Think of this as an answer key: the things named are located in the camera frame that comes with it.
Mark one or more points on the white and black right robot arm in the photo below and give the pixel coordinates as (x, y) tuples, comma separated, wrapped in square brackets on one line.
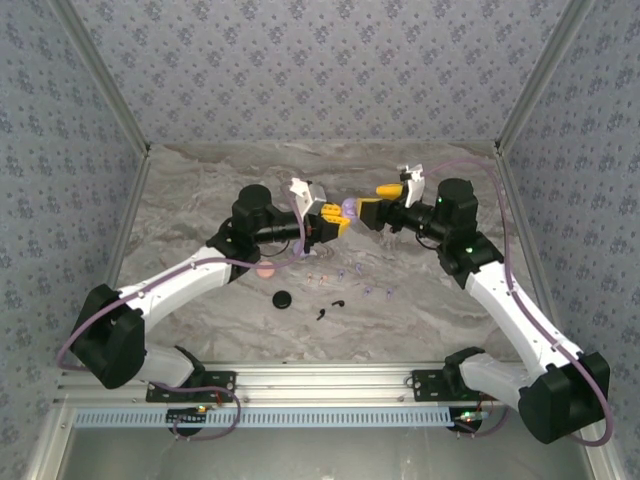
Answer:
[(505, 300)]

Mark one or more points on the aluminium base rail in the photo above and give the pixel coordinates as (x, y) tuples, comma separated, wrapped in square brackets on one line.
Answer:
[(320, 382)]

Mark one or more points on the aluminium upright frame post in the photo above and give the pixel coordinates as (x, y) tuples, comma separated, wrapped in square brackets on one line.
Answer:
[(105, 75), (539, 75)]

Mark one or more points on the pink earbud charging case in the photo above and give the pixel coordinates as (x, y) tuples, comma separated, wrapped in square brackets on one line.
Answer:
[(265, 273)]

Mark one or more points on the small black circuit board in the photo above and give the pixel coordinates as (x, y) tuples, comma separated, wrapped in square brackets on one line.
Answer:
[(467, 417), (187, 415)]

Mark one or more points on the black earbud charging case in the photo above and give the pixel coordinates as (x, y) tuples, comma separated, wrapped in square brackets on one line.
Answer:
[(281, 300)]

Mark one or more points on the grey metal sheet panel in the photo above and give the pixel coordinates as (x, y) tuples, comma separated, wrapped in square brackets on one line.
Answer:
[(320, 455)]

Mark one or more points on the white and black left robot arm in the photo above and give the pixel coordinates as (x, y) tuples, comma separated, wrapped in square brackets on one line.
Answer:
[(165, 295)]

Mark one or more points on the aluminium table side rail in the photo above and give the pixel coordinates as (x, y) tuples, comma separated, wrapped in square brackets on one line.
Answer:
[(126, 220), (523, 225)]

